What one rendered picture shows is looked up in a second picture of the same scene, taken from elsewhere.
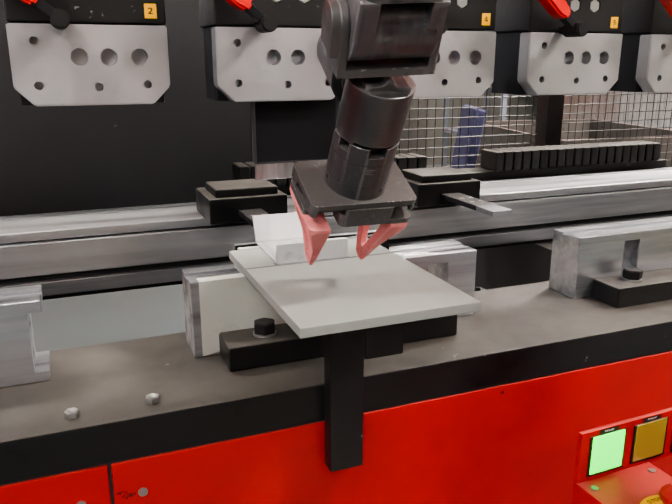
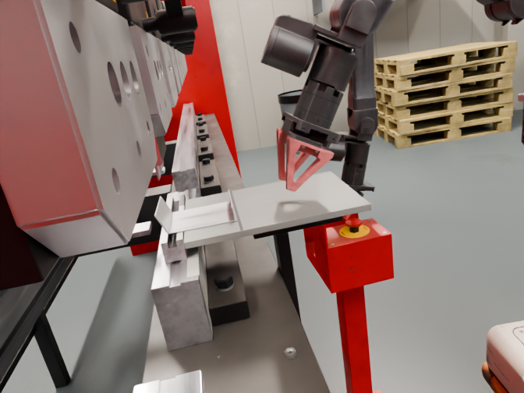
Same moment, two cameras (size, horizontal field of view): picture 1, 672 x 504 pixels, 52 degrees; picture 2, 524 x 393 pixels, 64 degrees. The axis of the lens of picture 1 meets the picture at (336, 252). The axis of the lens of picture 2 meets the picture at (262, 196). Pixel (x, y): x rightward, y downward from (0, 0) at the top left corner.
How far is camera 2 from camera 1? 0.80 m
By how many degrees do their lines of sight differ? 70
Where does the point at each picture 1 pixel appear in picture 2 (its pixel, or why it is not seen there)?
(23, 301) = (199, 383)
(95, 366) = not seen: outside the picture
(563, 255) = (185, 183)
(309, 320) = (357, 202)
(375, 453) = not seen: hidden behind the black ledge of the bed
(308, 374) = (266, 283)
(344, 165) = (334, 107)
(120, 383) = (248, 383)
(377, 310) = (341, 189)
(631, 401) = not seen: hidden behind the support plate
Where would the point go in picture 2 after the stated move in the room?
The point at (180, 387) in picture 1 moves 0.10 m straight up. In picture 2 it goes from (268, 342) to (256, 274)
